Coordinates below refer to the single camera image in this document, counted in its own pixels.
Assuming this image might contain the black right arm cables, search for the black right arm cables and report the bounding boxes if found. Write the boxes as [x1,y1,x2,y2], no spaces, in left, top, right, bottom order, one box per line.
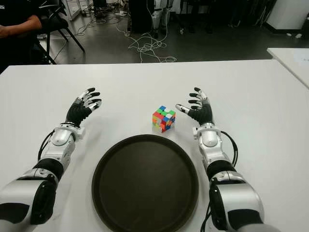
[221,130,239,167]

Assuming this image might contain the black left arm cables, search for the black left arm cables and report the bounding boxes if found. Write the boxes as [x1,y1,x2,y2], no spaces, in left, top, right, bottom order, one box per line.
[38,129,56,160]

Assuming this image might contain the white humanoid robot in background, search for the white humanoid robot in background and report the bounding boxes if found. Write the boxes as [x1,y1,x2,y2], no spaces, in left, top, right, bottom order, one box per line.
[151,0,174,37]

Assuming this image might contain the seated person in black shirt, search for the seated person in black shirt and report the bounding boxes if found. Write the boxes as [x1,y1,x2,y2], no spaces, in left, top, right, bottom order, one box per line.
[0,0,46,73]

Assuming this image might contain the dark brown round plate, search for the dark brown round plate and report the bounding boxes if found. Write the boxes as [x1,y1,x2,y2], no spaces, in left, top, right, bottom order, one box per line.
[91,134,200,232]

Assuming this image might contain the white glass display cabinet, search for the white glass display cabinet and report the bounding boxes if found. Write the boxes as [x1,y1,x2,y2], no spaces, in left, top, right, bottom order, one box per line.
[60,0,82,21]

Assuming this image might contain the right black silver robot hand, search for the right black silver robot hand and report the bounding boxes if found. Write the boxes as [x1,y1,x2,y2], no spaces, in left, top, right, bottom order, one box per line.
[175,86,215,126]

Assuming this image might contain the multicoloured Rubik's cube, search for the multicoloured Rubik's cube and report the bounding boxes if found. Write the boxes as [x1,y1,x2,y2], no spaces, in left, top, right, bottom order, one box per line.
[152,105,176,133]

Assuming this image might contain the black chair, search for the black chair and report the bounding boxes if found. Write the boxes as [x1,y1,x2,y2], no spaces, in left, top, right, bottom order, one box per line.
[36,0,85,65]

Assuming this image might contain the white tangled floor cable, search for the white tangled floor cable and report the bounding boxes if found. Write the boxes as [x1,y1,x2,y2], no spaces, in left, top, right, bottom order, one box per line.
[115,24,178,63]

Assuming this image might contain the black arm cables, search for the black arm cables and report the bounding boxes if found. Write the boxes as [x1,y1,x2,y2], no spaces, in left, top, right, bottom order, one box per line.
[221,130,239,167]
[38,129,56,160]

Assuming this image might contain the white cabinet with black base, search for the white cabinet with black base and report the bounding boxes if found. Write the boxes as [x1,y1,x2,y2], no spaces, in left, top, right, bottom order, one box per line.
[266,0,309,31]

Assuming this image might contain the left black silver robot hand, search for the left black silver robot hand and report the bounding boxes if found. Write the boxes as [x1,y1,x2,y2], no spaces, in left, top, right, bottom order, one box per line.
[65,87,102,128]

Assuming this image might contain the white side table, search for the white side table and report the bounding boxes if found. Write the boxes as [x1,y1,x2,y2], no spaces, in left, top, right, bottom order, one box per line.
[267,47,309,89]

